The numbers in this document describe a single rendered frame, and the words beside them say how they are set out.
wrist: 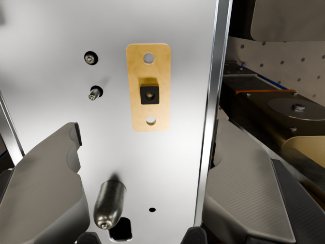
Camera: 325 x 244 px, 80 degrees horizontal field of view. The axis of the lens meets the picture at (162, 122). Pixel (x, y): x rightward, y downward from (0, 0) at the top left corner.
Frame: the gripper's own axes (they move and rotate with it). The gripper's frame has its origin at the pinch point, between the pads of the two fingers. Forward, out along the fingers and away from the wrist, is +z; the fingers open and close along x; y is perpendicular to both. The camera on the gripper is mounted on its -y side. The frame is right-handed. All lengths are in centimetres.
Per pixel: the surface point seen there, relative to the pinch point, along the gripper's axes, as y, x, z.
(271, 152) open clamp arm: 4.0, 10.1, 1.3
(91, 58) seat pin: -3.0, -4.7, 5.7
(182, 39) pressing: -4.4, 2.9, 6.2
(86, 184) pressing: 11.6, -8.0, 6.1
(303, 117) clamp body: 2.7, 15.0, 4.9
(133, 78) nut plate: -1.3, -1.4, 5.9
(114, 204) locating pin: 11.4, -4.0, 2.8
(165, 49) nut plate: -3.7, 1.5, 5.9
